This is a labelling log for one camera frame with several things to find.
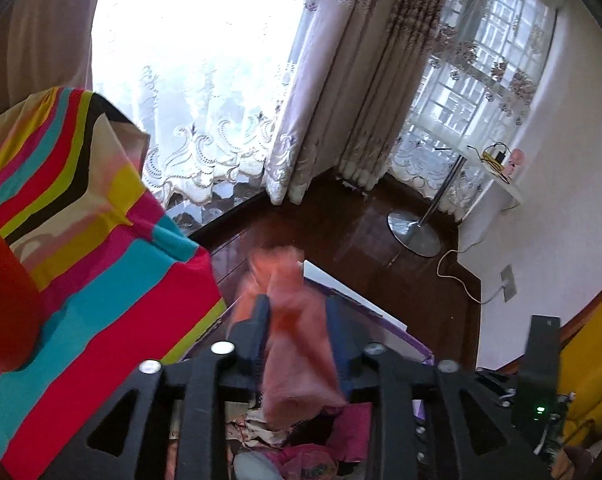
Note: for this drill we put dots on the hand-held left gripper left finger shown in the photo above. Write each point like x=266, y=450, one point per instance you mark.
x=258, y=320

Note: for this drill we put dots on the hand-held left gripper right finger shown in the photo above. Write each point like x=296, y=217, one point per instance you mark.
x=338, y=332

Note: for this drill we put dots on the salmon orange cloth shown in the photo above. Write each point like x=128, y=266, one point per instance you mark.
x=296, y=350

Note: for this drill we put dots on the white box with purple edge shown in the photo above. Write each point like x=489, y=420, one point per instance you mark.
x=406, y=341

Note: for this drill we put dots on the magenta cloth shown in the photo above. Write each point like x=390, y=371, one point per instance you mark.
x=353, y=430

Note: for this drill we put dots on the beige floral cloth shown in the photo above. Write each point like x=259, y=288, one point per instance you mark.
x=253, y=430

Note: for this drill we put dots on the dark window sill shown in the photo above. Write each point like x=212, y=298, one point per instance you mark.
x=211, y=210

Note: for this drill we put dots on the silver floor lamp stand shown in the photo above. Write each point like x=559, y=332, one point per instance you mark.
x=413, y=232

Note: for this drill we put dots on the pink printed cloth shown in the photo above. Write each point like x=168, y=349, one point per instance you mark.
x=306, y=465

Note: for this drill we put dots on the colourful striped blanket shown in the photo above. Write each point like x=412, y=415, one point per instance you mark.
x=106, y=310

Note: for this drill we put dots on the small pink object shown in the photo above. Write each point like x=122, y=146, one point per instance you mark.
x=517, y=160

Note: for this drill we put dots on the white lace sheer curtain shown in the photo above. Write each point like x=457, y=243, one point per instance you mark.
x=196, y=85

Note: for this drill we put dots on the patterned beige curtain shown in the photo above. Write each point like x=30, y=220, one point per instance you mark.
x=356, y=85

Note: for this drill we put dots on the plain beige curtain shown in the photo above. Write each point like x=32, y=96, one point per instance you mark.
x=41, y=35

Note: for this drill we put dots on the white wall socket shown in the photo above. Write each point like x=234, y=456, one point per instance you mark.
x=509, y=285

